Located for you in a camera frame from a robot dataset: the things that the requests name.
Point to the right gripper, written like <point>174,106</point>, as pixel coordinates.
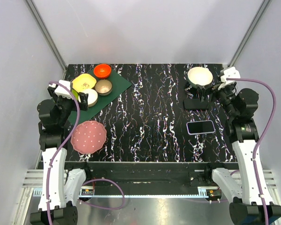
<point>213,88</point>

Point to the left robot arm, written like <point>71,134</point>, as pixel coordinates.
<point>60,191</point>

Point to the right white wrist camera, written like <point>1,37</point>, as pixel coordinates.
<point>228,76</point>

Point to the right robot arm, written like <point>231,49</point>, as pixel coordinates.
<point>250,203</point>

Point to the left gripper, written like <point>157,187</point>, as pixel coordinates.
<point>67,99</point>

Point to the red bowl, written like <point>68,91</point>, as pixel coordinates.
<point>102,71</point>

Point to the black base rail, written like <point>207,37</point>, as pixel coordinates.
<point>145,178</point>

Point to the phone in lilac case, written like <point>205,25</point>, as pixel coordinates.
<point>200,127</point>

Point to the right aluminium frame post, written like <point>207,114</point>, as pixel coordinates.
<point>253,25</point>

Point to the aluminium frame post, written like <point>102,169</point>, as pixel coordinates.
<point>253,25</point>
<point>45,32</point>

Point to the black phone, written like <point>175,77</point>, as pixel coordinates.
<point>195,104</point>

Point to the small white bowl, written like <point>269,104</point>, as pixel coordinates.
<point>92,98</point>

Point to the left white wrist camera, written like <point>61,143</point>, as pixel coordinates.
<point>60,91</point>

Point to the dark green mat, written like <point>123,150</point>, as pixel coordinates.
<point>119,85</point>

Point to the pink dotted plate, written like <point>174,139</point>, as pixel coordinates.
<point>89,137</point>

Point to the left aluminium frame post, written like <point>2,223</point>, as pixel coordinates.
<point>45,32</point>

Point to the large white bowl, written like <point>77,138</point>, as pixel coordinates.
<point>199,76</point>

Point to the yellow square plate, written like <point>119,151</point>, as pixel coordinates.
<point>83,82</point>

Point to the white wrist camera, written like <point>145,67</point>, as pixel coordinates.
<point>60,91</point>
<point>228,76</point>

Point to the bronze metal bowl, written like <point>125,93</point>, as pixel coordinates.
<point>103,87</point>

